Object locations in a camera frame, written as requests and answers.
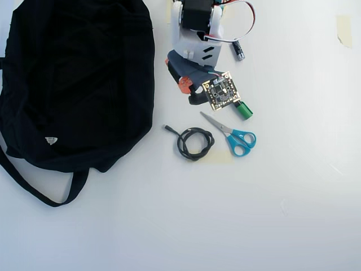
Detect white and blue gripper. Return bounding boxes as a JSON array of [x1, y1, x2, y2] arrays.
[[165, 28, 225, 94]]

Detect black fabric bag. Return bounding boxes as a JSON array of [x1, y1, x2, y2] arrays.
[[0, 0, 156, 208]]

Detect black cylindrical battery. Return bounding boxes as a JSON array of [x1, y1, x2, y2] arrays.
[[231, 40, 246, 62]]

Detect black marker green cap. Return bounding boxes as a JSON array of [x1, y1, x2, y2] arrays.
[[230, 100, 254, 121]]

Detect wide beige tape patch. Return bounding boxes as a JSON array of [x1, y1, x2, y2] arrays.
[[205, 151, 234, 164]]

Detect long beige tape strip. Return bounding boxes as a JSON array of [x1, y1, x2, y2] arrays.
[[336, 14, 353, 49]]

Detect bare camera circuit board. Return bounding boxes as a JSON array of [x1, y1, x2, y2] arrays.
[[201, 71, 242, 112]]

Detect coiled black usb cable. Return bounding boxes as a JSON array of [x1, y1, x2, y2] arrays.
[[162, 124, 215, 163]]

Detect blue handled scissors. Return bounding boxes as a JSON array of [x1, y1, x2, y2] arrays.
[[199, 111, 257, 158]]

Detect white and red servo wire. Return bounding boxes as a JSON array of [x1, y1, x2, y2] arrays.
[[203, 0, 256, 45]]

